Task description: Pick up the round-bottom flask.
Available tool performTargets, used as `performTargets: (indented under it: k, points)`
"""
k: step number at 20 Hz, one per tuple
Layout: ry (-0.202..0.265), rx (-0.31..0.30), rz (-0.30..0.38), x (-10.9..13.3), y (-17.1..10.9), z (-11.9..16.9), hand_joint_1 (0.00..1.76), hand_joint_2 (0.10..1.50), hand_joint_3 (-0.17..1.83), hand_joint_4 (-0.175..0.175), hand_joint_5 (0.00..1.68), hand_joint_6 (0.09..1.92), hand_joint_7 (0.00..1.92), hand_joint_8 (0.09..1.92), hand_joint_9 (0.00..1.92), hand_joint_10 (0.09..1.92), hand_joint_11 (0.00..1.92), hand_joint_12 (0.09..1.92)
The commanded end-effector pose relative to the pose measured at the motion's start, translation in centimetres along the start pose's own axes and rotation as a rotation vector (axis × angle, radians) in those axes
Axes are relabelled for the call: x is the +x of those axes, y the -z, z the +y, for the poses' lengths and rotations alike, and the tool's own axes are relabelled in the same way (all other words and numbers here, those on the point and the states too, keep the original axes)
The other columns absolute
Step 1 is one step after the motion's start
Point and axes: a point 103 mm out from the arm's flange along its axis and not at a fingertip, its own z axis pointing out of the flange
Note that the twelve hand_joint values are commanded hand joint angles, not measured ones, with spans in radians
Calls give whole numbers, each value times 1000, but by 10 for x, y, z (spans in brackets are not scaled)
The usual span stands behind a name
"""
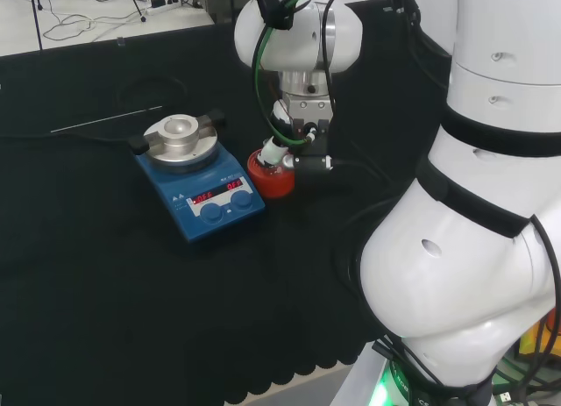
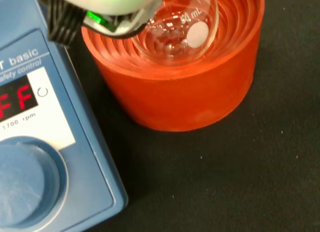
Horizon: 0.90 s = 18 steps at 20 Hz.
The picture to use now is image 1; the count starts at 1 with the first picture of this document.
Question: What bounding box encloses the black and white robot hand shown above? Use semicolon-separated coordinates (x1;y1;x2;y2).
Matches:
258;93;336;176

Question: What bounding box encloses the grey metal cabinet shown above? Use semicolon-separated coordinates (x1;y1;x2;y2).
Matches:
195;0;240;24

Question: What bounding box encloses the heater with blue base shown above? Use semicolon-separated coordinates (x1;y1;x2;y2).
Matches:
128;109;267;245

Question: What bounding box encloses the white power strip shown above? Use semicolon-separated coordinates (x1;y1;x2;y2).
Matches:
146;0;183;17

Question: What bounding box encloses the black tripod leg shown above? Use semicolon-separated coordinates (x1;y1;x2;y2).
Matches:
124;0;148;23

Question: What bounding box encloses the thin steel probe rod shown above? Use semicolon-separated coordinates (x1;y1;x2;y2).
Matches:
49;105;164;134

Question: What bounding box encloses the black bench cloth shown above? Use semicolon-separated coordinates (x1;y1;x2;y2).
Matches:
0;0;453;406

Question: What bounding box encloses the thin black stand pole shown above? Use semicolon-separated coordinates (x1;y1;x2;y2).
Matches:
30;0;45;52

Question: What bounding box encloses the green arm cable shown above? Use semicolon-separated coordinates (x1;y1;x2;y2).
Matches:
252;0;317;149

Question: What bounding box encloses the red flask support ring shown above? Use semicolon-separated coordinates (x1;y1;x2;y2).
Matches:
246;147;295;200

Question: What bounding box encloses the thick black power cable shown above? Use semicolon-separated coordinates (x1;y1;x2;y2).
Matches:
0;132;133;145

